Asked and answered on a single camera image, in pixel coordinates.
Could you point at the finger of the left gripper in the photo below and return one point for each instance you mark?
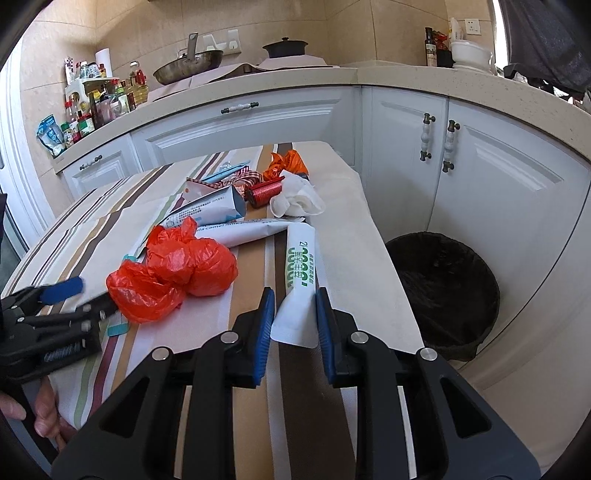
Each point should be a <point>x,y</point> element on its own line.
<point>94,310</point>
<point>35,298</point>

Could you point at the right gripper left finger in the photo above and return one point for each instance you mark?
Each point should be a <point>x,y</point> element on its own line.
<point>174,402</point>

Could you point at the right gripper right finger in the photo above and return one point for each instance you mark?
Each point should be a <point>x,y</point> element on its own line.
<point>415,411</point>

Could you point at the red plastic bag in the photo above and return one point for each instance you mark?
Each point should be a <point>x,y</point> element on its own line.
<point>177,265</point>

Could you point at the white blue toothpaste box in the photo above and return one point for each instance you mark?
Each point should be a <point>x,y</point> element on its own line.
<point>220,206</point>

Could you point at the white paper package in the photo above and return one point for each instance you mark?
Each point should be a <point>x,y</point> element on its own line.
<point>235,233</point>

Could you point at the light blue paper strip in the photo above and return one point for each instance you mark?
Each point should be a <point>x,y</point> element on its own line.
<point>220,175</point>

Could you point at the red white patterned wrapper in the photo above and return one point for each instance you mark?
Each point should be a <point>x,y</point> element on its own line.
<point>240,179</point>

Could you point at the red shiny roll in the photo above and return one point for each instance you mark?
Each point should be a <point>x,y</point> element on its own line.
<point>259,195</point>

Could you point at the white green-lettered tube wrapper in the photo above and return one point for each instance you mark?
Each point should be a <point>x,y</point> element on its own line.
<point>295,322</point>

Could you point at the white tissue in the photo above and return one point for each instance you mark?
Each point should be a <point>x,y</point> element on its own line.
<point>297,198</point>

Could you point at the orange bag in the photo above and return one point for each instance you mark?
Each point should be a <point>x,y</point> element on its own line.
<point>290,161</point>

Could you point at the black trash bin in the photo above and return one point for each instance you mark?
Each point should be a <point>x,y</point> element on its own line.
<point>453,293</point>

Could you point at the person's left hand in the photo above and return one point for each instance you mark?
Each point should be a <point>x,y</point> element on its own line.
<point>48,422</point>

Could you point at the striped tablecloth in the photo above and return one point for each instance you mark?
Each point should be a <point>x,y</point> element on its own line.
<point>295,425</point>

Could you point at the blue white snack bag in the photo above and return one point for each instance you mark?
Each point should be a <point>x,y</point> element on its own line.
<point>50,136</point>

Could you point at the white spice rack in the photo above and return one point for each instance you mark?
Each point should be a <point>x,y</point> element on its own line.
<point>96,97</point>

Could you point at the yellow oil bottle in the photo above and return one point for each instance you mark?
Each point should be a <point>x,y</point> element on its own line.
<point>137,83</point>

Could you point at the paper towel roll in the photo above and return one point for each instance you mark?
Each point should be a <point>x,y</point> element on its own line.
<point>103,60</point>

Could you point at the steel wok pan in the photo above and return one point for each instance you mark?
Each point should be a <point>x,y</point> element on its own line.
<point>189,64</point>

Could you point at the pink stove cover cloth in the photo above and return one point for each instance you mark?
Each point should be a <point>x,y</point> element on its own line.
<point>236,70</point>

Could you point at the black lidded pot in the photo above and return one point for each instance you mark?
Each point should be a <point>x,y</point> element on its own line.
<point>286,47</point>

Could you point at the red packet by bottle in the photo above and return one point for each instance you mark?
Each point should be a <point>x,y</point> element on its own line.
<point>444,53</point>

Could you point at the white stacked bowls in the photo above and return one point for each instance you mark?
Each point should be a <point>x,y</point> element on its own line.
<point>471,56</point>

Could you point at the dark sauce bottle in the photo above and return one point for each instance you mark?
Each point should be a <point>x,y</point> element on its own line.
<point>430,48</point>

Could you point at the dark hanging curtain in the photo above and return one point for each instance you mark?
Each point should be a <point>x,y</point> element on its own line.
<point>548,43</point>

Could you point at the drawer handle left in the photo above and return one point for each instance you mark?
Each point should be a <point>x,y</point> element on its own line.
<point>96,159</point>

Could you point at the drawer handle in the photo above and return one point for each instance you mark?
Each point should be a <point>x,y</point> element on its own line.
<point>96,159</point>
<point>239,107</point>

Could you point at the drawer handle middle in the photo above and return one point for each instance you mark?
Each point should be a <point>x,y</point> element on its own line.
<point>239,107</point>

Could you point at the white wall rack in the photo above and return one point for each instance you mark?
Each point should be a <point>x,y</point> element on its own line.
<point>230,45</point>

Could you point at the cabinet door handle right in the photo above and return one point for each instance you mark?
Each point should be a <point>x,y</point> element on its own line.
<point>450,146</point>

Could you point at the cabinet door handle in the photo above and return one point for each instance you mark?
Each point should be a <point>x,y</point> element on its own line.
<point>450,146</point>
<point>426,137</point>

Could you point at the cabinet door handle left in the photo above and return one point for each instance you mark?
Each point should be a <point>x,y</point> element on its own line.
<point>426,137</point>

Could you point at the white wall socket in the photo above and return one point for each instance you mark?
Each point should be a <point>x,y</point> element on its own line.
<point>472,26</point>

